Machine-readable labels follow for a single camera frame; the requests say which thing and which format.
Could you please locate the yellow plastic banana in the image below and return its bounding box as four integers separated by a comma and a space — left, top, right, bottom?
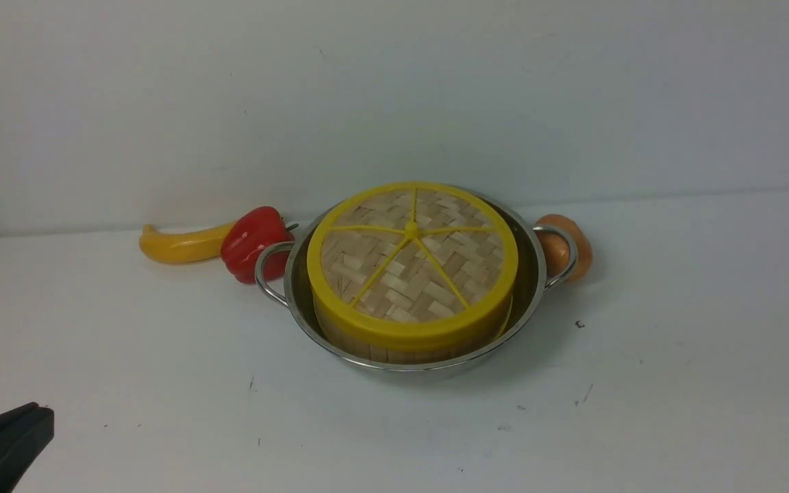
138, 221, 236, 265

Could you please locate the stainless steel pot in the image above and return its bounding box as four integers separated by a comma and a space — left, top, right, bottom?
255, 186, 578, 374

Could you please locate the bamboo steamer basket yellow rim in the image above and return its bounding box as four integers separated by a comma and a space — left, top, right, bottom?
315, 297, 513, 365

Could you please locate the red plastic bell pepper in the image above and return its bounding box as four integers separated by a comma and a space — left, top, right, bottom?
220, 205, 295, 285

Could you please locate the brown plastic potato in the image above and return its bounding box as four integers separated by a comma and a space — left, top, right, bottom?
536, 214, 594, 283

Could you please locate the woven bamboo lid yellow rim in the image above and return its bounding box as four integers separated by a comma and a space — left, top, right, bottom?
305, 181, 518, 321

